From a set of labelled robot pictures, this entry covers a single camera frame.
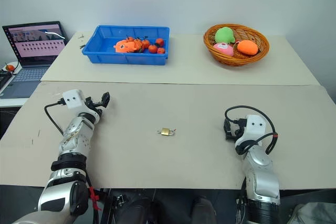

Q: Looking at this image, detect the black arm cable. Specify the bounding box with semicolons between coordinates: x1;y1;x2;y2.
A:
224;105;279;156
44;99;103;224

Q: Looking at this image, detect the grey laptop computer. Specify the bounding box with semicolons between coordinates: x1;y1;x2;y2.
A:
0;20;68;100

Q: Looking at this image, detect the blue plastic bin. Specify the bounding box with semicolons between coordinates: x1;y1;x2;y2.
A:
82;25;171;66

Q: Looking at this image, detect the brown wicker basket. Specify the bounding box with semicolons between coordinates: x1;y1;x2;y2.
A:
203;23;270;68

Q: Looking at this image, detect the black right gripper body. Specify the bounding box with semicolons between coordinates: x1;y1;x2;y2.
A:
230;118;247;137

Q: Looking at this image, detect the black desk device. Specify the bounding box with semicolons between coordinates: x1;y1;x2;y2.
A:
0;69;13;90

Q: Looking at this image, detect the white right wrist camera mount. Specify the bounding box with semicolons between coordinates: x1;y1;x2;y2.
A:
235;114;269;149

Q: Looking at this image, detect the orange plush fruit toy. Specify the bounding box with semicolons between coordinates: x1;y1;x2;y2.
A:
237;39;259;56

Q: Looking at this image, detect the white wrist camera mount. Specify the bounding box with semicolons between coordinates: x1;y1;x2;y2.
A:
62;89;102;124
235;114;269;149

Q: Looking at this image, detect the orange plush fish toy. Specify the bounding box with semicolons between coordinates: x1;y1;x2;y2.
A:
113;39;138;54

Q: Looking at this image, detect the grey white cloth bundle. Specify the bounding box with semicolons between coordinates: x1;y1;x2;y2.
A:
287;202;336;224

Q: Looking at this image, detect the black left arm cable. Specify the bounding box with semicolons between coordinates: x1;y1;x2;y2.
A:
44;99;103;224

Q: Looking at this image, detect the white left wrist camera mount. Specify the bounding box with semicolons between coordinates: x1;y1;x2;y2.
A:
62;89;102;124

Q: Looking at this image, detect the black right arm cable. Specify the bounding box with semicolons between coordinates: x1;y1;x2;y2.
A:
224;105;279;156

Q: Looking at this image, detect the pink plush toy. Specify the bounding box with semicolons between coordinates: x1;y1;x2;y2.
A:
213;42;235;57

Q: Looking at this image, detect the green plush toy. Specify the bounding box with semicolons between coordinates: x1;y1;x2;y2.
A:
215;26;236;44

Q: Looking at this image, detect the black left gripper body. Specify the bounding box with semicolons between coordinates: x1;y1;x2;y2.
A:
84;97;104;117

